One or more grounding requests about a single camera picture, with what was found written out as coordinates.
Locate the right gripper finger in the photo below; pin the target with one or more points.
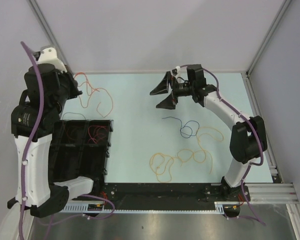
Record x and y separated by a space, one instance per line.
169 103
164 85

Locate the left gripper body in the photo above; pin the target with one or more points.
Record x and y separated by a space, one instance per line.
68 89

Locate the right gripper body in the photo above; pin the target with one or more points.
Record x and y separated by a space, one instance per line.
183 89

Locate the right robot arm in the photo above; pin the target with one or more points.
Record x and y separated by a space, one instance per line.
248 139

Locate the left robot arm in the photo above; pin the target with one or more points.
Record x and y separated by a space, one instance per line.
32 125

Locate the black compartment bin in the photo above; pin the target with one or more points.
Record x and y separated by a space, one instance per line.
79 148

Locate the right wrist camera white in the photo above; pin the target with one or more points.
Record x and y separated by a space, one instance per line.
176 71

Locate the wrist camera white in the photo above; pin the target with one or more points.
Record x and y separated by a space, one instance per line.
176 71
49 55

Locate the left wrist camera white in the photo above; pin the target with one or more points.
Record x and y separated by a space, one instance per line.
49 55

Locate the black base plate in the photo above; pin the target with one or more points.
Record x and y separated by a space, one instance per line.
168 196

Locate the white slotted cable duct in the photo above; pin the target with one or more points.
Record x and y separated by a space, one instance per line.
91 208

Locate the aluminium frame rail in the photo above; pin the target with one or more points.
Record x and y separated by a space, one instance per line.
272 193

